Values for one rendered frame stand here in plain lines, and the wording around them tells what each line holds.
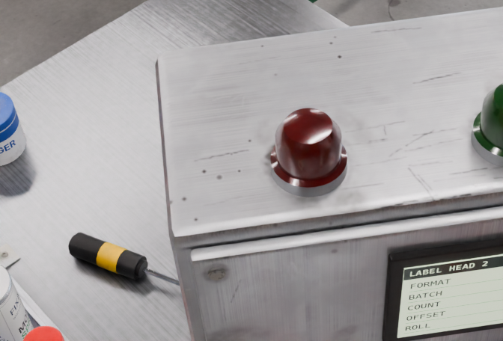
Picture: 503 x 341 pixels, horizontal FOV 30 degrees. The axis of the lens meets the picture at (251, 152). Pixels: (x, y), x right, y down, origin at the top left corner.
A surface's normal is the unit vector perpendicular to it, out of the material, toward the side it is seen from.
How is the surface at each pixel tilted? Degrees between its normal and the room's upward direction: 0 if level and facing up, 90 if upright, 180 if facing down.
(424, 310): 90
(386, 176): 0
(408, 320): 90
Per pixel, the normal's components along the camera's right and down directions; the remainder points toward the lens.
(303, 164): -0.17, 0.74
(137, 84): -0.07, -0.66
